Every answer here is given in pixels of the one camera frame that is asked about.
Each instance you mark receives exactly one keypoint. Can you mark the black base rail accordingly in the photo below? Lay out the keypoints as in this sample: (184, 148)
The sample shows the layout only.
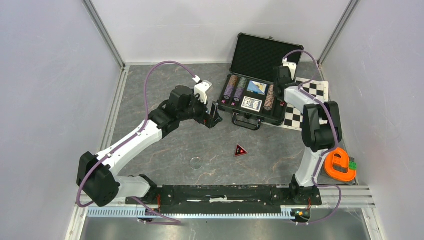
(229, 199)

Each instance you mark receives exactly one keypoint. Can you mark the blue card deck in case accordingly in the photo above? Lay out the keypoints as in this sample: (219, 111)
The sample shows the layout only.
(252, 104)

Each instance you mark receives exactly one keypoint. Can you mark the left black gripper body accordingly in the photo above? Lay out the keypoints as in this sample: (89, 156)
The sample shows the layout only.
(200, 116)

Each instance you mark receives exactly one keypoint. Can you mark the green toy block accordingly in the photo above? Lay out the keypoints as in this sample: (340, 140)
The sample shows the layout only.
(352, 166)

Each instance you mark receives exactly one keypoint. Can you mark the clear round lid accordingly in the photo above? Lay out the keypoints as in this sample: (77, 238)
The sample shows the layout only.
(196, 163)

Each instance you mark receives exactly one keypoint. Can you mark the red triangular card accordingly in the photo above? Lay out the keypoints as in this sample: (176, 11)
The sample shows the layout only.
(239, 151)

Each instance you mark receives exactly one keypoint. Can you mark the pink chip stack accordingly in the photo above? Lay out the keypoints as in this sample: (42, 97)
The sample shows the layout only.
(270, 98)

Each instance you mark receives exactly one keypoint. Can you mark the purple chip stack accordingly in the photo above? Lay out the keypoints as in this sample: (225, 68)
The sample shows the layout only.
(228, 92)
(238, 94)

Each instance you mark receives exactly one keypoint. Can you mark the black poker set case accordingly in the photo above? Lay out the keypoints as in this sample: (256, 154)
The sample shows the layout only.
(254, 59)

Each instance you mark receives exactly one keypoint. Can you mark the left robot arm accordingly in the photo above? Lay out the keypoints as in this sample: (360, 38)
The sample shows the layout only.
(98, 174)

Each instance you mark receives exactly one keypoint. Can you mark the black white checkered board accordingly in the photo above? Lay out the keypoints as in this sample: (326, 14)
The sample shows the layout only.
(304, 92)

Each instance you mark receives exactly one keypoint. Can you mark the blue card deck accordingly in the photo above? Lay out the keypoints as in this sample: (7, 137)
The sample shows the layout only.
(257, 87)
(252, 104)

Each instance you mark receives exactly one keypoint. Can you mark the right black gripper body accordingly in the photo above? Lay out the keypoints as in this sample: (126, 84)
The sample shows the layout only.
(291, 81)

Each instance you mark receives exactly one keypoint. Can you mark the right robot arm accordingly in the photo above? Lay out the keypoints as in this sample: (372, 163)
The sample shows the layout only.
(321, 130)

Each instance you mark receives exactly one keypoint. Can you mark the brown chip stack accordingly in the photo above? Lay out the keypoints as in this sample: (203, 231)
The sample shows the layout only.
(233, 81)

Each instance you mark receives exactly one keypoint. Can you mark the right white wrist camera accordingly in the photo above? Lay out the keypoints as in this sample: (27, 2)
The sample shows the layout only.
(291, 66)

